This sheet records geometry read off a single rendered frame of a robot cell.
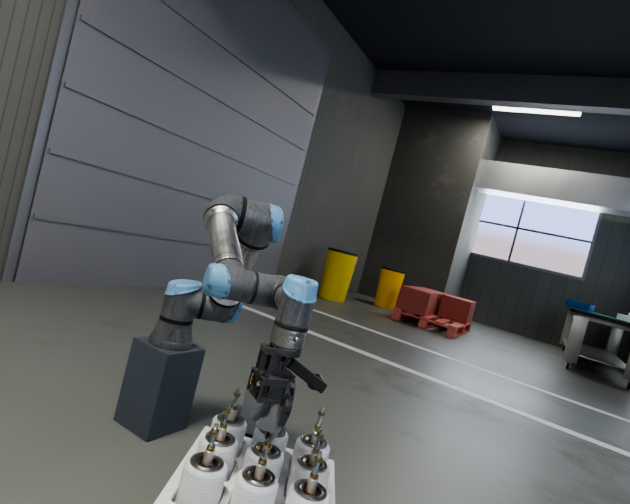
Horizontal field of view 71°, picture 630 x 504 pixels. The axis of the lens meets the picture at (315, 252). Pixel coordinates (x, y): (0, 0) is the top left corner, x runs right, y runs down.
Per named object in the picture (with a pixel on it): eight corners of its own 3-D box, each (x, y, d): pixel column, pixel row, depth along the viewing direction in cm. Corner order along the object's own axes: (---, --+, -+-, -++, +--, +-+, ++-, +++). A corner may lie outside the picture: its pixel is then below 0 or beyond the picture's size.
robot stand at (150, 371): (112, 419, 155) (132, 337, 154) (153, 408, 170) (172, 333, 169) (146, 442, 146) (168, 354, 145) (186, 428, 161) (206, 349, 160)
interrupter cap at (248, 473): (281, 480, 99) (282, 477, 99) (261, 493, 92) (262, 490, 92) (255, 464, 103) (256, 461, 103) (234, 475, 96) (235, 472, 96)
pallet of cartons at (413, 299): (412, 314, 700) (420, 286, 698) (469, 331, 661) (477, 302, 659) (390, 318, 586) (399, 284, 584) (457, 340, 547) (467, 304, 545)
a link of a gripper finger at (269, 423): (248, 441, 94) (258, 399, 94) (273, 441, 97) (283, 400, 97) (253, 448, 92) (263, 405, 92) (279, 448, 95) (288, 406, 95)
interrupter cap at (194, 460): (196, 451, 102) (197, 448, 102) (227, 460, 101) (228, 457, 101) (184, 467, 94) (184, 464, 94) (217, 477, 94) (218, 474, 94)
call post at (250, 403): (223, 480, 136) (247, 383, 135) (228, 468, 143) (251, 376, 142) (245, 486, 136) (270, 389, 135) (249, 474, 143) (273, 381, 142)
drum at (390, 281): (377, 303, 722) (386, 266, 720) (399, 310, 703) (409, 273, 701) (368, 303, 689) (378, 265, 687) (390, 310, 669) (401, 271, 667)
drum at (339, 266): (325, 294, 659) (337, 248, 657) (351, 303, 637) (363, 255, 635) (310, 294, 619) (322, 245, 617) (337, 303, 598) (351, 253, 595)
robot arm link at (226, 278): (205, 179, 132) (214, 266, 92) (240, 189, 137) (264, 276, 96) (194, 213, 137) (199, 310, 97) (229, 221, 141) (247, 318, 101)
